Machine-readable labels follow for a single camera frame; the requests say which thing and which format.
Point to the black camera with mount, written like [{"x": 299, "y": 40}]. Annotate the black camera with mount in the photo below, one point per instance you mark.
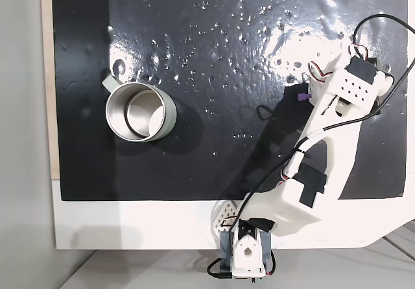
[{"x": 373, "y": 63}]

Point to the purple pen grip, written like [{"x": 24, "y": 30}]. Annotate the purple pen grip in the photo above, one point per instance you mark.
[{"x": 302, "y": 97}]

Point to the black rubber mat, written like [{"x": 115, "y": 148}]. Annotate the black rubber mat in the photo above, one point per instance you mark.
[{"x": 194, "y": 159}]

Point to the stainless steel mug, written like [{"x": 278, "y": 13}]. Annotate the stainless steel mug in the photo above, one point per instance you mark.
[{"x": 139, "y": 117}]

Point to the grey table clamp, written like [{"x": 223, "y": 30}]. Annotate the grey table clamp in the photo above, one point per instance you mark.
[{"x": 266, "y": 247}]

